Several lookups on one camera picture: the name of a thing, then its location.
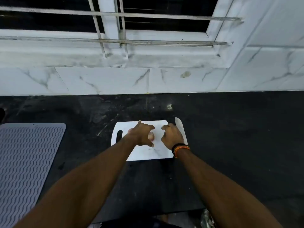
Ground white window frame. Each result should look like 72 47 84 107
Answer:
0 0 235 49

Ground person's right forearm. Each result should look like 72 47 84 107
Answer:
176 148 283 228

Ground grey wavy ribbed mat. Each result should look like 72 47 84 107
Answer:
0 123 67 228

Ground metal window grille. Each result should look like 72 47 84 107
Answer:
0 0 243 59

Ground person's right hand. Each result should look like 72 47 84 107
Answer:
161 123 185 150

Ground black wristband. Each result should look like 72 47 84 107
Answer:
171 143 187 153

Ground steel kitchen knife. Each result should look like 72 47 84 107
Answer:
174 117 188 146

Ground person's left hand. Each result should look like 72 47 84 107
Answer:
127 120 155 148

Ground clear plastic bag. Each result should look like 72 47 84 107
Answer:
200 208 216 228

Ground white plastic cutting board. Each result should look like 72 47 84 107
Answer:
111 120 175 162

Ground person's left forearm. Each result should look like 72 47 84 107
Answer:
13 136 138 228

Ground orange thread wristband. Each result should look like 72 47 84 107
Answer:
174 145 190 159

